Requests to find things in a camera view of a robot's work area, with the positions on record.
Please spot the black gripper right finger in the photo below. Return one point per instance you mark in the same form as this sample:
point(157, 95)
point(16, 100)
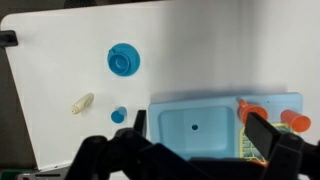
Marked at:
point(263, 133)

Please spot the grey metal base plate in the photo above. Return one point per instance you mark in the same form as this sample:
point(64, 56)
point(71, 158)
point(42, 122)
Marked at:
point(30, 173)

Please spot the orange toy mug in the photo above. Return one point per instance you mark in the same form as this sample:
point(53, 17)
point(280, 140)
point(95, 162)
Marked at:
point(248, 110)

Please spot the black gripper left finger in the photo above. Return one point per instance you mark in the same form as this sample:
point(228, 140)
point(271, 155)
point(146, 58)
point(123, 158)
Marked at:
point(110, 156)

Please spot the blue toy teacup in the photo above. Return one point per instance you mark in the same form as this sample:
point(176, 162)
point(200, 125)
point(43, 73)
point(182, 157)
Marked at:
point(119, 63)

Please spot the black table clamp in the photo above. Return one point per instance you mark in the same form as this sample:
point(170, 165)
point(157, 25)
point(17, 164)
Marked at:
point(8, 38)

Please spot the light blue toy sink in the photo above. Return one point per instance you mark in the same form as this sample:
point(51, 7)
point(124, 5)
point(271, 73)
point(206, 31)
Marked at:
point(200, 128)

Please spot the small orange toy tumbler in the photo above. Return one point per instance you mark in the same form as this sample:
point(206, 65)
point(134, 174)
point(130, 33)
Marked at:
point(296, 120)

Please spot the yellow toy dish rack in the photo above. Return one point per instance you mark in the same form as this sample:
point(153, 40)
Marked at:
point(248, 148)

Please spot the blue toy saucer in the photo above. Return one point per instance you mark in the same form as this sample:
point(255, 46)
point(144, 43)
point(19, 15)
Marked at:
point(132, 58)

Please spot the small blue toy tumbler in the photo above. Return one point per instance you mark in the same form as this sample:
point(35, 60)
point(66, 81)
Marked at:
point(118, 116)

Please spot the dark round fan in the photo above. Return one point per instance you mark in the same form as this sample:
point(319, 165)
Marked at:
point(80, 2)

